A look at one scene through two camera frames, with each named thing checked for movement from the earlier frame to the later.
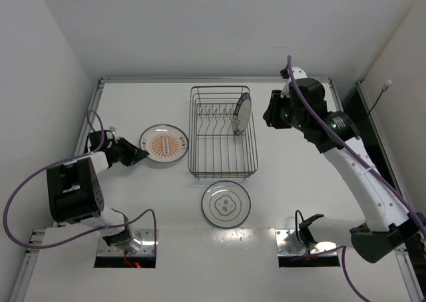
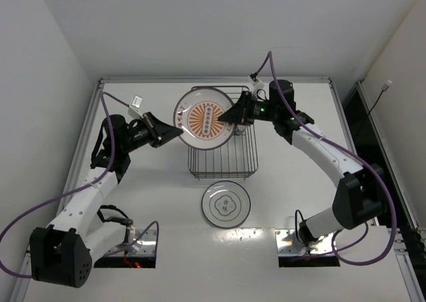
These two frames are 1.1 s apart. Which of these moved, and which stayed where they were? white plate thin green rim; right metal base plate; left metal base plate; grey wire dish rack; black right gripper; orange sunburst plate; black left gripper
Moved: black right gripper; orange sunburst plate; black left gripper
Stayed: grey wire dish rack; white plate thin green rim; left metal base plate; right metal base plate
